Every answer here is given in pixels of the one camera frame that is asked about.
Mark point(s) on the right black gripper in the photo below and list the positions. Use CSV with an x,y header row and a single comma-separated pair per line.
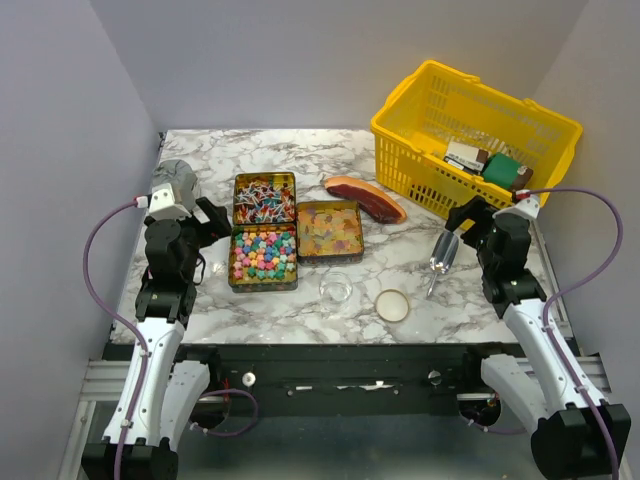
x,y
479,210

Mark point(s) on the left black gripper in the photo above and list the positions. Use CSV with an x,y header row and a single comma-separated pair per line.
x,y
217,227

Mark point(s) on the metal candy scoop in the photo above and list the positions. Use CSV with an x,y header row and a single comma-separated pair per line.
x,y
442,257

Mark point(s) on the tin of star candies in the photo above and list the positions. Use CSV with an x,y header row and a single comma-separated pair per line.
x,y
263,258

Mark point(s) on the tin of popsicle gummies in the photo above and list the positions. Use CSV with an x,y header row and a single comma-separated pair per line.
x,y
329,232

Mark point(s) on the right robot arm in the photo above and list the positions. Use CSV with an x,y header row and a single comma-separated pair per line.
x,y
574,430

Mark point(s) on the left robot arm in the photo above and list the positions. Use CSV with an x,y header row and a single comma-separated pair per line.
x,y
161,388

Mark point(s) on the green box in basket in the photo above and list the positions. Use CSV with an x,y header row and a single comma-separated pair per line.
x,y
502,170

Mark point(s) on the black white packet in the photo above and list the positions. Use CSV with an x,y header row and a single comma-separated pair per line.
x,y
465,157

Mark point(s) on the brown chocolate bar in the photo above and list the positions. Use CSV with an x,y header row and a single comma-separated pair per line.
x,y
523,175

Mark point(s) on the tin of lollipops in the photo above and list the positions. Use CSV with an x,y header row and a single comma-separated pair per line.
x,y
264,198

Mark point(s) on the yellow shopping basket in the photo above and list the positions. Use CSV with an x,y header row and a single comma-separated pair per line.
x,y
437,105

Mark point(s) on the fake bacon slab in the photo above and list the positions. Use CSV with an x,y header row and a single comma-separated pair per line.
x,y
373,201

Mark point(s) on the round jar lid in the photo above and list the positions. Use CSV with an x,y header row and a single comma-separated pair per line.
x,y
392,305

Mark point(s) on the small glass jar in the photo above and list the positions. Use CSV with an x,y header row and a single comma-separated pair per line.
x,y
335,288

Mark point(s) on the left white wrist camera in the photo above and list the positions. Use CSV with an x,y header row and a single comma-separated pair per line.
x,y
169,202

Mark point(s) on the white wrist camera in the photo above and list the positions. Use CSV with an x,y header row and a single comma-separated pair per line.
x,y
169,202
526,205

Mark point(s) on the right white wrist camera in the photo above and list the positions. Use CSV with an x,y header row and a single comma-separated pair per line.
x,y
526,205

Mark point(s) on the grey drawstring pouch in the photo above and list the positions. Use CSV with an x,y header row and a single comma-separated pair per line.
x,y
180,178

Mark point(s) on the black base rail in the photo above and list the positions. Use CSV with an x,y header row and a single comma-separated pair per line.
x,y
348,379

